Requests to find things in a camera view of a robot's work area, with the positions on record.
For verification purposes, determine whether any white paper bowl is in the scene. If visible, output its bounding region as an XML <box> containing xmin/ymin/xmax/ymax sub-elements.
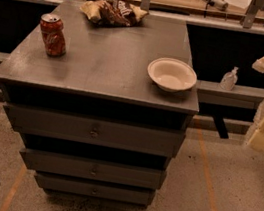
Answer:
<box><xmin>147</xmin><ymin>57</ymin><xmax>197</xmax><ymax>93</ymax></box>

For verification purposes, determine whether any red coke can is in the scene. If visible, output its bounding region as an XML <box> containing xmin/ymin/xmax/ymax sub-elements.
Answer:
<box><xmin>40</xmin><ymin>13</ymin><xmax>66</xmax><ymax>57</ymax></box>

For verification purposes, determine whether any hand sanitizer bottle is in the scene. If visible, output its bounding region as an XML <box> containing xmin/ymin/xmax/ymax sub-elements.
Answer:
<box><xmin>220</xmin><ymin>67</ymin><xmax>238</xmax><ymax>91</ymax></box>

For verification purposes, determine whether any brown chip bag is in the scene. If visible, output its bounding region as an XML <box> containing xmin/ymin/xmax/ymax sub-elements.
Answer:
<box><xmin>80</xmin><ymin>0</ymin><xmax>148</xmax><ymax>27</ymax></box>

